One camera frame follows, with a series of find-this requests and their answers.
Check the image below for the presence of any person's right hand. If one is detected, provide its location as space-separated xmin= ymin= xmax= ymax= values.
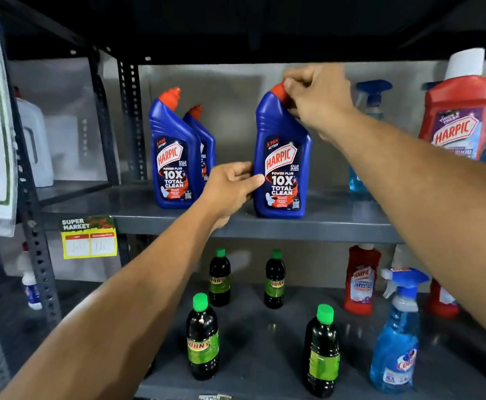
xmin=282 ymin=63 xmax=356 ymax=142

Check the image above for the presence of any person's right forearm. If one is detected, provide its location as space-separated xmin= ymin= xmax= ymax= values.
xmin=330 ymin=107 xmax=486 ymax=350

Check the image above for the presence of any small red cleaner bottle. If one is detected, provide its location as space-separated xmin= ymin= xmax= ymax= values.
xmin=343 ymin=244 xmax=382 ymax=316
xmin=425 ymin=278 xmax=460 ymax=319

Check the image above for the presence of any white plastic jug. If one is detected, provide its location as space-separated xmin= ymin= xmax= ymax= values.
xmin=13 ymin=86 xmax=55 ymax=188

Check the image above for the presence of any small white bottle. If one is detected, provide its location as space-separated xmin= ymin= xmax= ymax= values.
xmin=17 ymin=242 xmax=43 ymax=311

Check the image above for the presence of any dark green-capped cleaner bottle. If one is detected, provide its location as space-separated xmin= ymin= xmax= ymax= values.
xmin=186 ymin=292 xmax=220 ymax=381
xmin=264 ymin=249 xmax=286 ymax=310
xmin=302 ymin=304 xmax=341 ymax=399
xmin=208 ymin=248 xmax=232 ymax=308

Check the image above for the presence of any person's left hand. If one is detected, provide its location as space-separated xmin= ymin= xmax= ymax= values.
xmin=199 ymin=161 xmax=265 ymax=232

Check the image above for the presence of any person's left forearm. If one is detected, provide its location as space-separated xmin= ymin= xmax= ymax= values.
xmin=0 ymin=203 xmax=224 ymax=400

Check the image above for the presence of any yellow shelf price tag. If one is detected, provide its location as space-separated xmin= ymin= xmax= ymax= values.
xmin=61 ymin=216 xmax=118 ymax=260

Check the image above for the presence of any blue toilet cleaner bottle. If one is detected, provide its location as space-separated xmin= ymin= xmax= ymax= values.
xmin=183 ymin=105 xmax=217 ymax=184
xmin=253 ymin=82 xmax=313 ymax=219
xmin=148 ymin=87 xmax=206 ymax=210

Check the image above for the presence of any grey metal shelf rack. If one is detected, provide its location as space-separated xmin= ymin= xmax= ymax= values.
xmin=0 ymin=0 xmax=486 ymax=400

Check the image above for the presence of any large red white-capped cleaner bottle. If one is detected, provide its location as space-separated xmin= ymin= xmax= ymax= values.
xmin=418 ymin=47 xmax=486 ymax=161

